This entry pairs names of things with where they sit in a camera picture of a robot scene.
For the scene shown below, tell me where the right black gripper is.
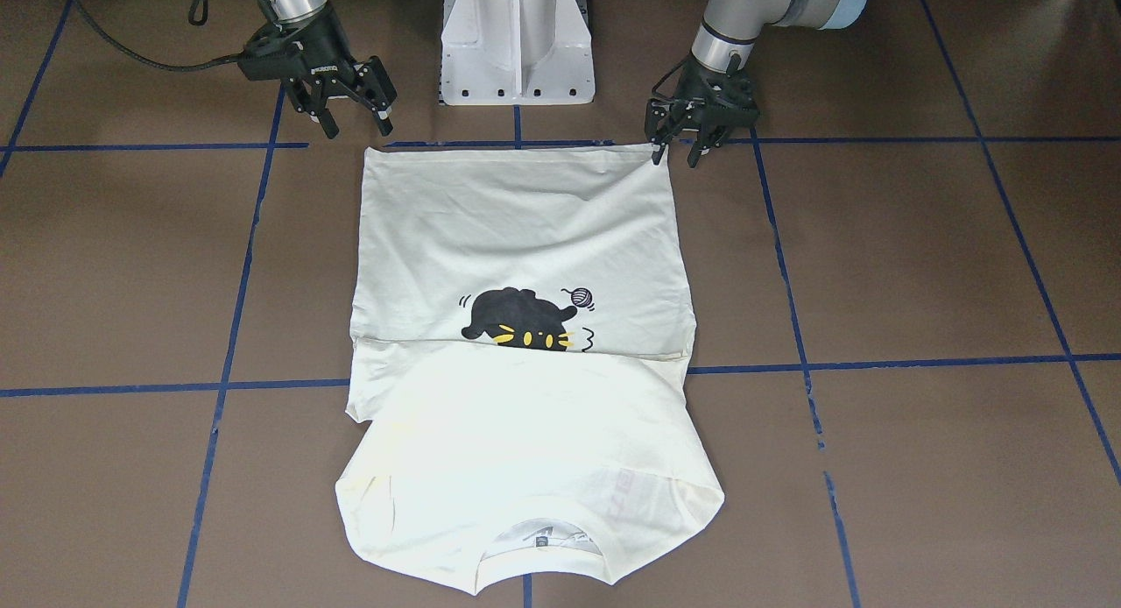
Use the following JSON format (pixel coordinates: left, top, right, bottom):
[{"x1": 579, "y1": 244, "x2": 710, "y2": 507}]
[{"x1": 237, "y1": 11, "x2": 397, "y2": 138}]

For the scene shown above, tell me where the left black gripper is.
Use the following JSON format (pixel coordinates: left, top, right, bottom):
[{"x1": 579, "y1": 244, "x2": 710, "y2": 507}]
[{"x1": 645, "y1": 54, "x2": 760, "y2": 168}]

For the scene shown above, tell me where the cream long-sleeve cat shirt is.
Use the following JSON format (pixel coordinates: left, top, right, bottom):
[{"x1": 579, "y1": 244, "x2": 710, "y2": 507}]
[{"x1": 335, "y1": 145, "x2": 725, "y2": 595}]

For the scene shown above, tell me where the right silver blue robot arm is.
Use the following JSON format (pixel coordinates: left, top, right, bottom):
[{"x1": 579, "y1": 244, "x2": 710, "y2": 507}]
[{"x1": 147, "y1": 0, "x2": 397, "y2": 138}]

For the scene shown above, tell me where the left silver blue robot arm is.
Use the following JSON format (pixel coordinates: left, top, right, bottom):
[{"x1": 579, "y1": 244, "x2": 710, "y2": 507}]
[{"x1": 643, "y1": 0, "x2": 868, "y2": 167}]

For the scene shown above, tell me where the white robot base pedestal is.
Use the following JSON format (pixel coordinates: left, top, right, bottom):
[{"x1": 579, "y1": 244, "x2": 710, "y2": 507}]
[{"x1": 438, "y1": 0, "x2": 596, "y2": 105}]

